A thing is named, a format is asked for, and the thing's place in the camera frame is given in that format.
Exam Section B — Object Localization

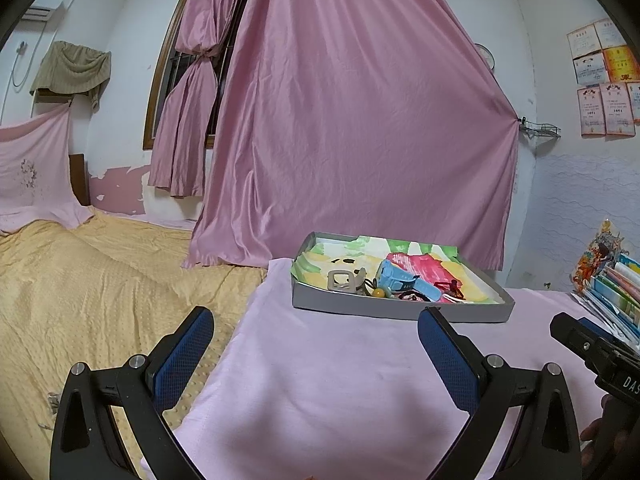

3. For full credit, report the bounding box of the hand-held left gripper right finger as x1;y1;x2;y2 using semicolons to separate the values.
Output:
417;306;584;480

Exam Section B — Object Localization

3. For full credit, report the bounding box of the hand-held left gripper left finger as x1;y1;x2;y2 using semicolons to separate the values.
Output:
49;306;216;480

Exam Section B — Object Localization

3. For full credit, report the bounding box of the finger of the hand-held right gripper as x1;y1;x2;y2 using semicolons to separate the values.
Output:
549;312;640;404

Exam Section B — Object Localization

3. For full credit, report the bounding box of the red string bracelet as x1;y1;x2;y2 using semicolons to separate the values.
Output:
440;277;467;304

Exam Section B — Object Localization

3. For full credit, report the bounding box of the blue smartwatch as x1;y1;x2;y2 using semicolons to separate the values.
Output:
375;258;444;304

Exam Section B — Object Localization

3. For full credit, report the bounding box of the grey tray with colourful lining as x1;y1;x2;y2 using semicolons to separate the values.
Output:
291;231;516;324

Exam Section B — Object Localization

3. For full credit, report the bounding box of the person's right hand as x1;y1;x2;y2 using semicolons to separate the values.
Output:
579;417;609;456

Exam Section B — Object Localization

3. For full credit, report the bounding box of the stack of picture books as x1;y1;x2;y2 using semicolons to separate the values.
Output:
570;219;640;347

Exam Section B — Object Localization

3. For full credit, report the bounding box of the yellow dotted blanket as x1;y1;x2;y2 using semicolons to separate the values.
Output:
0;210;269;480

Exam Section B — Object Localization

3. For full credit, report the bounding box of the light pink table cloth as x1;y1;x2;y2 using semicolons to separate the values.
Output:
172;257;622;480

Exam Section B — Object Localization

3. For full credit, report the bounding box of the grey hair claw clip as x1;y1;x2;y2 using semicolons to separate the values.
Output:
327;267;369;295

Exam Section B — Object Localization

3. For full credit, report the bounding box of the brown wooden headboard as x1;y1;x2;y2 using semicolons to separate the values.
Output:
68;153;91;207

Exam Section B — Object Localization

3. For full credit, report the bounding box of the tied pink curtain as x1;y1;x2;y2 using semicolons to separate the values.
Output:
148;0;251;199

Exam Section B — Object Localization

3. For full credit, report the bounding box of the large pink curtain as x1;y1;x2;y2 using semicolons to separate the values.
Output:
182;0;521;272

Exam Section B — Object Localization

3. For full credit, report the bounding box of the olive green towel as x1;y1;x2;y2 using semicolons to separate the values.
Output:
29;40;112;111

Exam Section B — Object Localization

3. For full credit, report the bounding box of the white air conditioner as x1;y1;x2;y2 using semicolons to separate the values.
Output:
20;5;66;24

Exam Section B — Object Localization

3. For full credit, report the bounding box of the wire wall basket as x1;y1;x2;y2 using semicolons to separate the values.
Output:
518;116;562;140

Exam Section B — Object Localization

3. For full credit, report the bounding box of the brown window frame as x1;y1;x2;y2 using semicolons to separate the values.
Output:
142;0;262;151

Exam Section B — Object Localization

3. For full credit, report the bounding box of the group of wall certificates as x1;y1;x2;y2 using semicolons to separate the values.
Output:
566;18;640;139

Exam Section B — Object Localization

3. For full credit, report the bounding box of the round wall clock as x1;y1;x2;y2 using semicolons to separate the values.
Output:
473;43;496;72

